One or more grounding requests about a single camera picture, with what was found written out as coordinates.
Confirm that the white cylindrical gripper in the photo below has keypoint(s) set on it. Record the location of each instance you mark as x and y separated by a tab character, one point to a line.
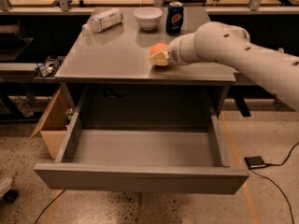
175	55

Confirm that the orange fruit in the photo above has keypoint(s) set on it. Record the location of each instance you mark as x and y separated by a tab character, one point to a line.
158	48

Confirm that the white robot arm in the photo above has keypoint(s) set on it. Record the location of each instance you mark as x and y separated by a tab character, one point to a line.
215	42

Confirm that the grey counter cabinet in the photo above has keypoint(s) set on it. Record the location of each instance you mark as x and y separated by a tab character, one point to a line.
126	92

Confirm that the grey open drawer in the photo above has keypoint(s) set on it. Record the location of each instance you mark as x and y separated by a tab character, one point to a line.
180	153

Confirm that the blue Pepsi can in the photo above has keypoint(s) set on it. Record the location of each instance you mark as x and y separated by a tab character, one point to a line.
174	18

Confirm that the white ceramic bowl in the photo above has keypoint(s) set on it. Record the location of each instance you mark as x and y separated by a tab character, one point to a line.
148	18

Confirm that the clear plastic water bottle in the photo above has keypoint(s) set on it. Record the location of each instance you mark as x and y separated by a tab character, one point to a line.
104	20

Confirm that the brown cardboard box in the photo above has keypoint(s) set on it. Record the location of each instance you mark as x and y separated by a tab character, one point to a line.
53	122

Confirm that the grey shelf rack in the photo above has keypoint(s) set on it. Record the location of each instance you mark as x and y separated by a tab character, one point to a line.
28	39

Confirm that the black foot pedal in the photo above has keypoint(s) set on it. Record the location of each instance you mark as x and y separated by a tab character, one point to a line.
255	162

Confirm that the black caster wheel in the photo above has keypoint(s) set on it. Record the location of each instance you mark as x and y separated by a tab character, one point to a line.
11	196

